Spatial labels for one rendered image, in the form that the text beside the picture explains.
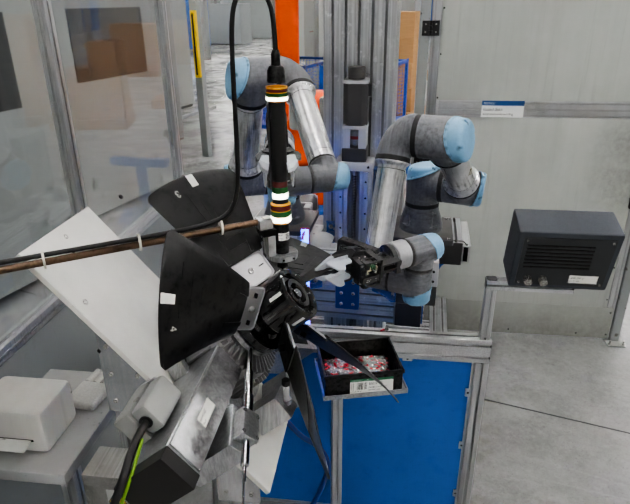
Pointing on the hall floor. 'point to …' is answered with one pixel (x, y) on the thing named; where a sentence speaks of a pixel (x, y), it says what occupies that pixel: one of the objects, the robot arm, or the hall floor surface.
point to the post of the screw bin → (336, 450)
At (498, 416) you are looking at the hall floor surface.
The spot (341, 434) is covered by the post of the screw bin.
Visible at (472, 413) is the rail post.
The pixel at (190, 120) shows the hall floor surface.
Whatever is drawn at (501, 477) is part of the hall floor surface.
